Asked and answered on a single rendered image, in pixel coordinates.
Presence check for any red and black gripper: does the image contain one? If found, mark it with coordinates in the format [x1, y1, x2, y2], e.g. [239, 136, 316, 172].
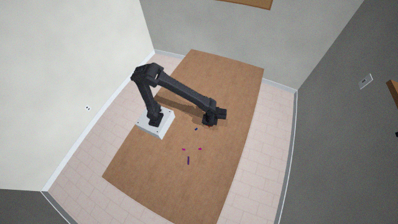
[202, 114, 218, 126]

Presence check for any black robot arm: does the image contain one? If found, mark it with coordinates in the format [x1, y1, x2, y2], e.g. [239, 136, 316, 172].
[130, 62, 227, 128]

